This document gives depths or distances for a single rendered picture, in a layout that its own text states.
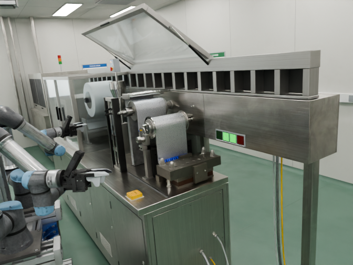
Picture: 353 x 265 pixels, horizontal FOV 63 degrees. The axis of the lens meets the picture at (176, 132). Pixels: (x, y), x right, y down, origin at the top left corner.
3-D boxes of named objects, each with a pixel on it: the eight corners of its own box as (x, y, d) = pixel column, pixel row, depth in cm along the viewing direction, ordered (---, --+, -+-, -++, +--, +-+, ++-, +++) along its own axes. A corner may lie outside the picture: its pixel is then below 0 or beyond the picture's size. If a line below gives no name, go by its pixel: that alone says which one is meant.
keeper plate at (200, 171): (193, 182, 182) (192, 166, 179) (205, 178, 187) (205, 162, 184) (196, 183, 180) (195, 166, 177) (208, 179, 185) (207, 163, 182)
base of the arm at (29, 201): (12, 212, 182) (9, 197, 179) (16, 202, 195) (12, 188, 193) (38, 206, 187) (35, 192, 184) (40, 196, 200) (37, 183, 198)
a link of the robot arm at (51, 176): (54, 167, 124) (44, 172, 116) (64, 167, 124) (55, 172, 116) (56, 185, 125) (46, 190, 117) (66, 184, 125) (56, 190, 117)
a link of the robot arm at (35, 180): (32, 186, 127) (29, 167, 125) (56, 185, 126) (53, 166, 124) (22, 194, 119) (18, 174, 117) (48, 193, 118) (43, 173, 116)
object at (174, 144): (158, 163, 189) (155, 135, 185) (187, 154, 201) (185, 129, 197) (158, 163, 188) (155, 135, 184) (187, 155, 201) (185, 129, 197)
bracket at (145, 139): (141, 179, 197) (136, 135, 190) (149, 176, 201) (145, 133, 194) (145, 181, 193) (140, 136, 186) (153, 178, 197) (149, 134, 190)
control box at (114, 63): (108, 72, 227) (107, 59, 225) (116, 71, 231) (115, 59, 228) (112, 72, 222) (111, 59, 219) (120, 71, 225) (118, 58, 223)
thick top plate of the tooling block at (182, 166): (156, 173, 185) (156, 164, 183) (205, 159, 206) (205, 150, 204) (170, 181, 171) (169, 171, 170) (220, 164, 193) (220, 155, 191)
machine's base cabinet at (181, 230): (60, 200, 382) (49, 137, 362) (106, 186, 416) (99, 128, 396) (156, 343, 177) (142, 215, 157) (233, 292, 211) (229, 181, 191)
